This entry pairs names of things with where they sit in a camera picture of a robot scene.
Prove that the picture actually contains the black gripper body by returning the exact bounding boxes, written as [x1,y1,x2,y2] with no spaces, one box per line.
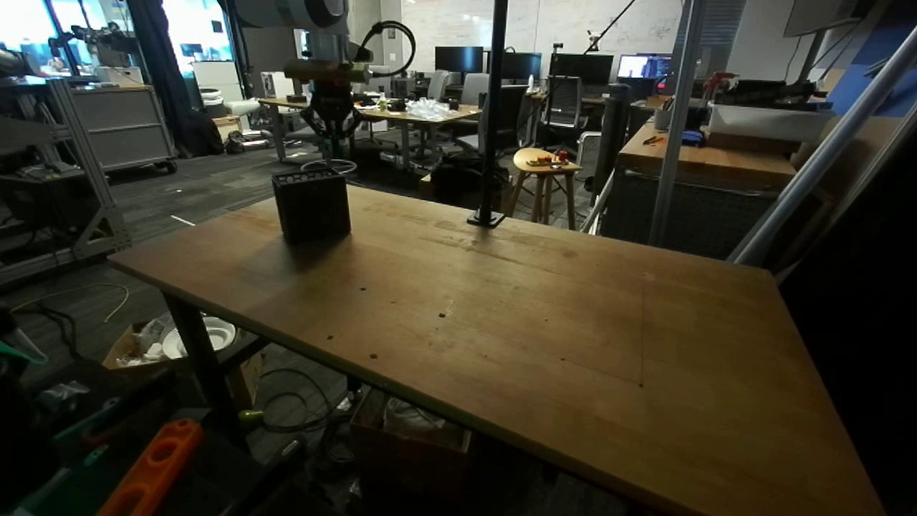
[285,59,368,121]

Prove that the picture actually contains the black perforated box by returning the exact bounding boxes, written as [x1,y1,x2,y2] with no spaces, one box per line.
[272,164,349,247]

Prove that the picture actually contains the cardboard box under table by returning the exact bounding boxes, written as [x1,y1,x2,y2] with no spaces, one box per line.
[349,390,472,498]

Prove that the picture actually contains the background office desk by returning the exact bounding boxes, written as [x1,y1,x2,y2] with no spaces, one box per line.
[260,97,482,164]

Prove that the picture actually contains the black vertical pole stand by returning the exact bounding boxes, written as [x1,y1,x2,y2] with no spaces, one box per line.
[470,0,508,228]

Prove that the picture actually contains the round wooden stool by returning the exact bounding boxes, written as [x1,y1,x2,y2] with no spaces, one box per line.
[504,147,580,226]

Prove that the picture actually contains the black office chair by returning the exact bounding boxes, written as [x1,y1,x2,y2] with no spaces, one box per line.
[546,75,583,129]

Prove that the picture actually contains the white round plate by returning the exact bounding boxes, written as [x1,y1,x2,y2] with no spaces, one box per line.
[162,313,239,363]

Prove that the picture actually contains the grey metal shelving rack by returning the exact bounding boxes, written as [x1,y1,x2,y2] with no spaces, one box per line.
[0,81,129,287]

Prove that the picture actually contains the lit computer monitor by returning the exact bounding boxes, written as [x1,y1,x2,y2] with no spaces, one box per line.
[616,55,672,81]

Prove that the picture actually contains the wooden side workbench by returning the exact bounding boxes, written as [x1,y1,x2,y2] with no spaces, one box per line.
[599,122,796,257]

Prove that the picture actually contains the silver diagonal aluminium frame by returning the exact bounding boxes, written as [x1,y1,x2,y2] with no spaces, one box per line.
[729,26,917,264]

